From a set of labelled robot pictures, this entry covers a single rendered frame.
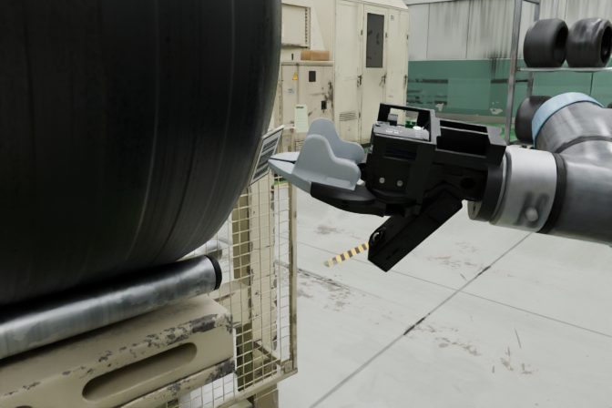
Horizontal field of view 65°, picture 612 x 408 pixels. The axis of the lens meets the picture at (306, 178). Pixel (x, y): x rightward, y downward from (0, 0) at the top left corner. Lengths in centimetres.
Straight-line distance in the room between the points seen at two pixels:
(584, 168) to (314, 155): 23
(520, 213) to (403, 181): 10
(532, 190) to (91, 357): 44
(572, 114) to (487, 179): 16
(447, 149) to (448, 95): 1175
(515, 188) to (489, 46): 1151
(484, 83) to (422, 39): 193
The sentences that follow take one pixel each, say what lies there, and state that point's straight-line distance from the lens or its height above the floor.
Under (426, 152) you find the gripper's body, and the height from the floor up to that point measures 107.
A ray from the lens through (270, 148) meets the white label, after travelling 48.
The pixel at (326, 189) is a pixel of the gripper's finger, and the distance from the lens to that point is 45.
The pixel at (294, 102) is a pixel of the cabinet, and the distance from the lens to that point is 514.
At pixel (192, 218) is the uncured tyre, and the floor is 100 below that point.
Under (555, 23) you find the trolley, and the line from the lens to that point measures 574.
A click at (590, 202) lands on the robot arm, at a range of 47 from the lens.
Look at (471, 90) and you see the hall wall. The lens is 1198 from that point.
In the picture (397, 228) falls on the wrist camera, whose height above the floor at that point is 99.
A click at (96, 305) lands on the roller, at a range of 54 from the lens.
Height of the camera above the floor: 114
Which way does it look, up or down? 12 degrees down
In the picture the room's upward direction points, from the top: straight up
